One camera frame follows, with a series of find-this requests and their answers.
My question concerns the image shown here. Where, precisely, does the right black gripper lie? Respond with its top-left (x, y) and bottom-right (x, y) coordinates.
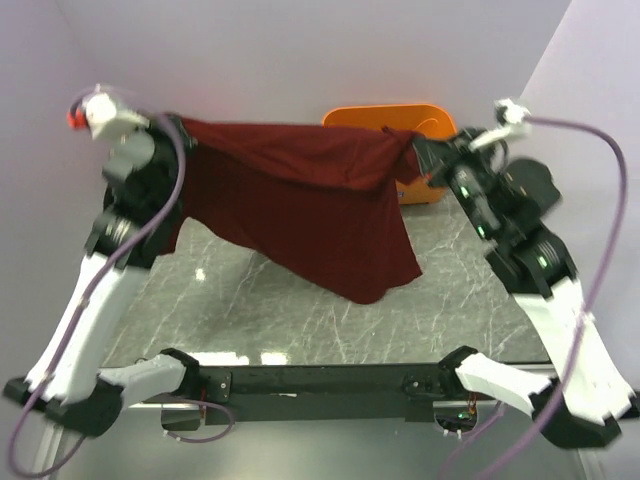
top-left (411, 124), bottom-right (499, 239)

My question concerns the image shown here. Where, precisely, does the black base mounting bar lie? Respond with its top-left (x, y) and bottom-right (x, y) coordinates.
top-left (190, 363), bottom-right (488, 422)

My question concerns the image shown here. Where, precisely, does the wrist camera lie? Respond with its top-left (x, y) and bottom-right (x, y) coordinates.
top-left (468, 98), bottom-right (532, 152)
top-left (66, 92), bottom-right (150, 141)

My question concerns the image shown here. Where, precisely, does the orange plastic basket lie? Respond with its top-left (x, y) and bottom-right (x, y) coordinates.
top-left (322, 103), bottom-right (457, 205)

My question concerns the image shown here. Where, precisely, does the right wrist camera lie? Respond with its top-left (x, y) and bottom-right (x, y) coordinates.
top-left (468, 98), bottom-right (532, 152)

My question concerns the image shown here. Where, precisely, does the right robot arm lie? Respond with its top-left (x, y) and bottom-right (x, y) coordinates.
top-left (413, 130), bottom-right (639, 449)

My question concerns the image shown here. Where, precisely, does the dark maroon t-shirt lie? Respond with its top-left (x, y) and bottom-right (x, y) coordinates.
top-left (181, 118), bottom-right (421, 304)

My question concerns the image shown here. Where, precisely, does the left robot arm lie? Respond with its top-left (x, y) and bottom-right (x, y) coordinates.
top-left (2, 116), bottom-right (200, 438)

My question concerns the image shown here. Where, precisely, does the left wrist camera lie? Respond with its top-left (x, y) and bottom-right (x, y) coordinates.
top-left (66, 92), bottom-right (150, 141)

